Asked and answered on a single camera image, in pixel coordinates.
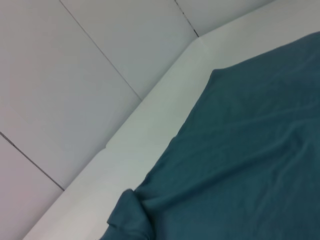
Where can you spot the teal blue t-shirt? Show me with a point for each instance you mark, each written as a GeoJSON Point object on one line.
{"type": "Point", "coordinates": [237, 150]}

